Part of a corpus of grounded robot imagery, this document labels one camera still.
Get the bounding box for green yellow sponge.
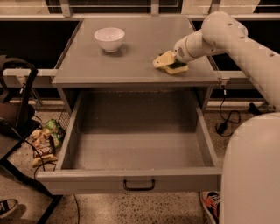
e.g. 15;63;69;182
161;55;188;74

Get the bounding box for grey metal cabinet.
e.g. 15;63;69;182
52;15;221;114

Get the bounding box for grey open top drawer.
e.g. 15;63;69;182
36;89;221;195

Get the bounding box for black white sneaker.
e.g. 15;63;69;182
0;199;18;219

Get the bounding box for black power cable adapter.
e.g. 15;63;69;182
214;84;242;138

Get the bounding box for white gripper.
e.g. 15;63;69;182
153;30;223;68

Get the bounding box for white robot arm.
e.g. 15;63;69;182
153;11;280;224

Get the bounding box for brown chips bag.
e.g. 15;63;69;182
31;129;58;167

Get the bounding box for white ceramic bowl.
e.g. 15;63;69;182
94;27;125;53

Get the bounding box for black floor cable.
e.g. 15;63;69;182
73;194;81;224

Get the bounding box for black drawer handle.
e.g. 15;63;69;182
123;179;156;192

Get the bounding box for green snack bag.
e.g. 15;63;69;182
45;119;65;148

